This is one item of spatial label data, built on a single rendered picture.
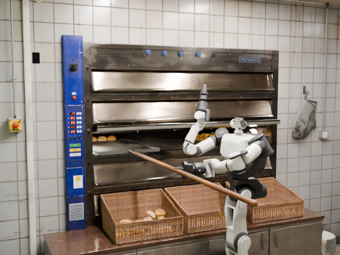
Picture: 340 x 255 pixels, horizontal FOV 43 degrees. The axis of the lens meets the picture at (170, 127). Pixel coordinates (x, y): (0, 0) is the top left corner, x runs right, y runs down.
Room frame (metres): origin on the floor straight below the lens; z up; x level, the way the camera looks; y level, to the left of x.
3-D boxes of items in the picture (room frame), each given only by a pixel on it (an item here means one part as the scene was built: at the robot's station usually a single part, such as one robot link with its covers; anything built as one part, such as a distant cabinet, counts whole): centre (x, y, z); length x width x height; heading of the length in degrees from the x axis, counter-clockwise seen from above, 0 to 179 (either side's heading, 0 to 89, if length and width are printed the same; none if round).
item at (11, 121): (3.24, 1.17, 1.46); 0.10 x 0.07 x 0.10; 114
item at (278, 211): (3.89, -0.87, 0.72); 0.56 x 0.49 x 0.28; 113
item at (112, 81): (3.89, -0.18, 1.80); 1.79 x 0.11 x 0.19; 114
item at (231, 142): (3.11, -0.55, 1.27); 0.34 x 0.30 x 0.36; 30
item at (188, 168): (2.84, -0.14, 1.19); 0.12 x 0.10 x 0.13; 115
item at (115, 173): (3.89, -0.18, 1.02); 1.79 x 0.11 x 0.19; 114
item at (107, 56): (3.91, -0.17, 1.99); 1.80 x 0.08 x 0.21; 114
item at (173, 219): (3.41, 0.24, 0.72); 0.56 x 0.49 x 0.28; 113
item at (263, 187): (3.12, -0.57, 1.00); 0.28 x 0.13 x 0.18; 115
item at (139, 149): (3.81, 0.41, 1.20); 0.55 x 0.36 x 0.03; 115
